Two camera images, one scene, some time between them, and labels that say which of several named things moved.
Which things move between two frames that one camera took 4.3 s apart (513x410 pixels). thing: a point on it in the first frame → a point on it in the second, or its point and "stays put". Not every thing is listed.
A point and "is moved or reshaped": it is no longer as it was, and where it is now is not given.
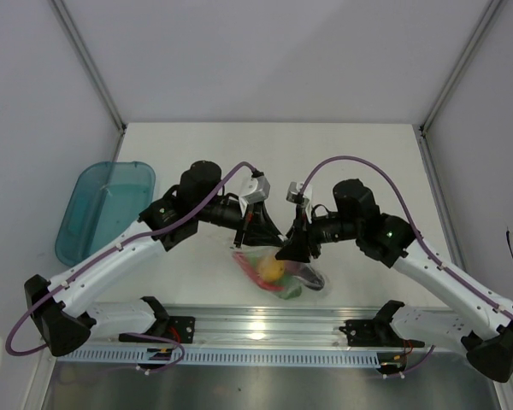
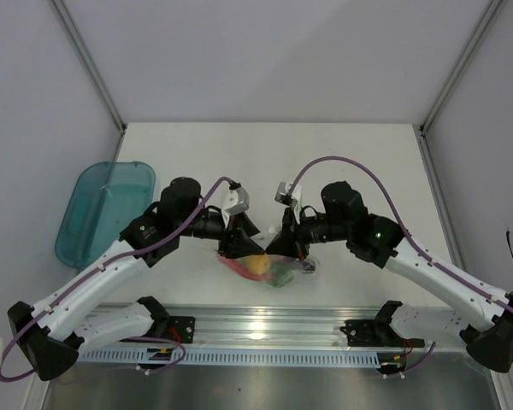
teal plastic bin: [106, 198] stays put
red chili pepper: [244, 261] → [238, 268]
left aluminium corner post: [85, 54] stays put
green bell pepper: [291, 287] → [283, 272]
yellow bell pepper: [271, 269] → [259, 264]
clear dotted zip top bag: [288, 278] is moved or reshaped
